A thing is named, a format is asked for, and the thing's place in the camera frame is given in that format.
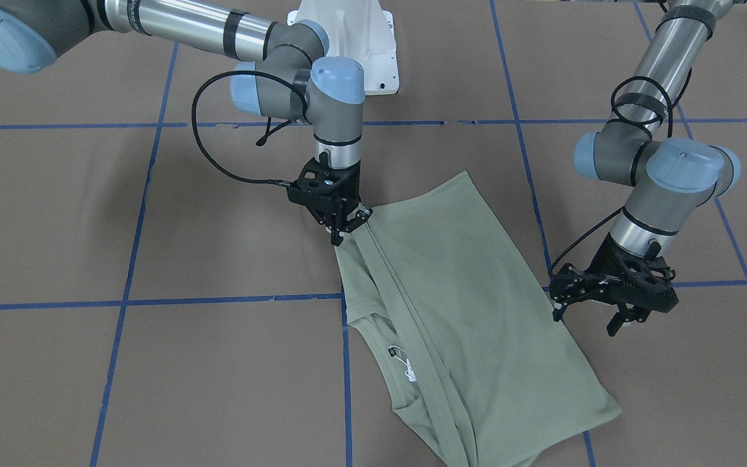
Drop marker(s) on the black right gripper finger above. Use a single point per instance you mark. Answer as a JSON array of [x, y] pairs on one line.
[[355, 218], [336, 233]]

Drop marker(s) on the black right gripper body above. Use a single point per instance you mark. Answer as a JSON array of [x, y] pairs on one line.
[[346, 209]]

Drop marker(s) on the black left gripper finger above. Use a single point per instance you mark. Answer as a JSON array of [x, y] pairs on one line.
[[639, 314], [617, 321]]

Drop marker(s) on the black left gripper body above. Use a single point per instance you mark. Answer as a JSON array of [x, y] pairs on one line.
[[609, 263]]

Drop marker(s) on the olive green long-sleeve shirt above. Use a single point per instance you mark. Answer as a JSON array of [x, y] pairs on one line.
[[498, 380]]

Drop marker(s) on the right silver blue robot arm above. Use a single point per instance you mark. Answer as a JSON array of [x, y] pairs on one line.
[[283, 72]]

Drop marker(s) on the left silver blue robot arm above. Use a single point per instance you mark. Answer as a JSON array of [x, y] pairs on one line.
[[670, 176]]

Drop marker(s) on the white shirt tag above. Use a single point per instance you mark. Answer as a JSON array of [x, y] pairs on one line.
[[400, 355]]

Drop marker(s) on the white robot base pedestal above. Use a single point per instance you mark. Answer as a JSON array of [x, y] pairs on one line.
[[360, 30]]

